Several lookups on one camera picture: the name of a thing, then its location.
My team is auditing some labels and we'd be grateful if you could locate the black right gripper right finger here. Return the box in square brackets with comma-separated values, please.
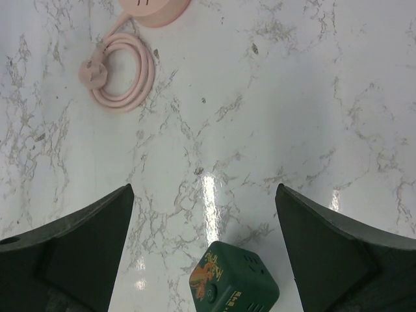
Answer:
[275, 184, 415, 311]

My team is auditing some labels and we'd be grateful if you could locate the pink round power socket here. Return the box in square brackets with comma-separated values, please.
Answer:
[118, 0, 190, 28]

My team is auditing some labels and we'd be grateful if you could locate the dark green cube plug adapter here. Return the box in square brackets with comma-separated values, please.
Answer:
[188, 241, 280, 312]

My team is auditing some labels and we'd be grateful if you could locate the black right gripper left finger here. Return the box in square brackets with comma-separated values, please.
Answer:
[1, 184, 134, 311]

